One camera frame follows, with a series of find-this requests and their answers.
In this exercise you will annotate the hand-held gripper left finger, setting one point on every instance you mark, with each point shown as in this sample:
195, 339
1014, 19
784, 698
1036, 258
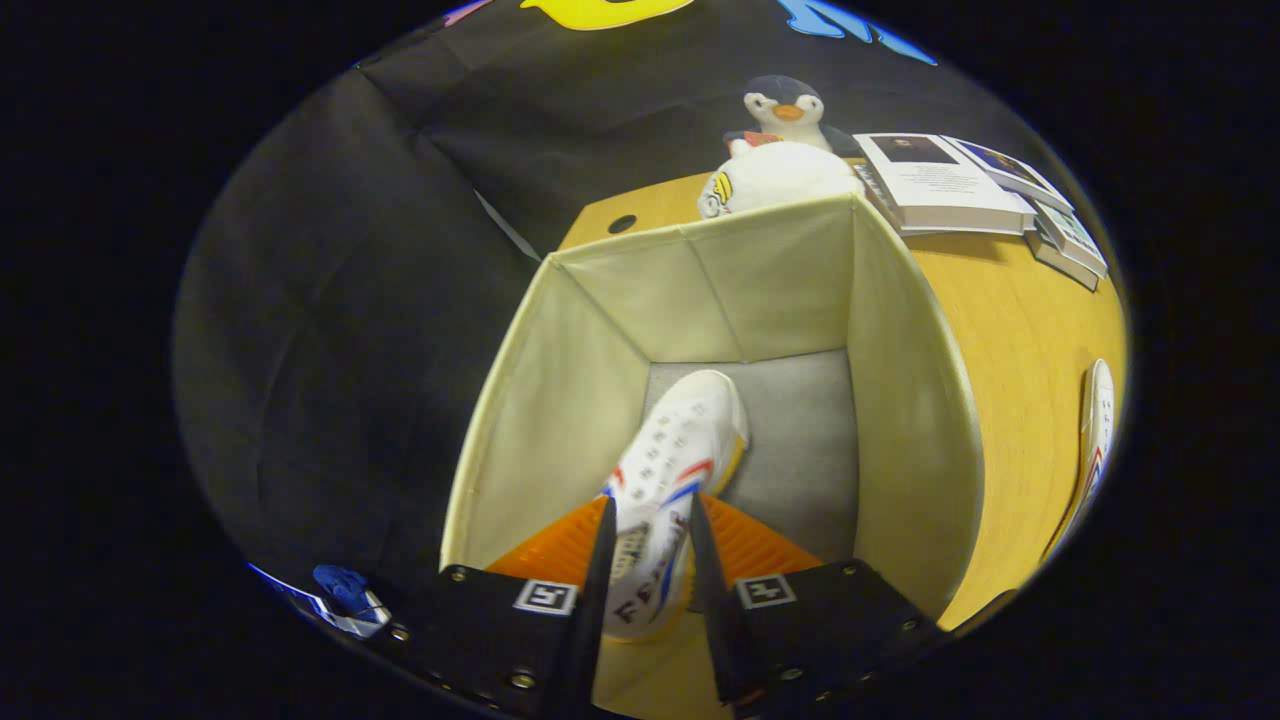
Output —
596, 620

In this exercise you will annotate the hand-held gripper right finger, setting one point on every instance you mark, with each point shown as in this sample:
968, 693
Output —
712, 620

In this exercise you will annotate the white striped canvas shoe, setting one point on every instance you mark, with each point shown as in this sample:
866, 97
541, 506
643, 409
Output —
1098, 420
680, 430

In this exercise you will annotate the grey fabric storage box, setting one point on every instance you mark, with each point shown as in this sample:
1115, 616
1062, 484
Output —
760, 290

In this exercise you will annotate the blue object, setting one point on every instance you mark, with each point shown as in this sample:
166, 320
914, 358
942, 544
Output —
340, 585

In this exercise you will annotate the white plush toy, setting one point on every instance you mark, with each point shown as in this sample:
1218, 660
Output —
775, 180

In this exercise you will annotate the white book dark photo cover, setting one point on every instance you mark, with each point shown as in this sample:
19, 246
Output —
940, 185

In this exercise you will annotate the dark grey book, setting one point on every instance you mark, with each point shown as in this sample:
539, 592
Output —
1060, 264

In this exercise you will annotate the penguin plush toy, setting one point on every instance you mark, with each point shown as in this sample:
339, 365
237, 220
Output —
790, 110

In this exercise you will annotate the pale teal cover book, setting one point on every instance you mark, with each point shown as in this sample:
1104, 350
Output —
1070, 235

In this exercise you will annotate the book with blue photo cover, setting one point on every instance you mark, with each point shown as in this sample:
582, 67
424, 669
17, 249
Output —
1010, 170

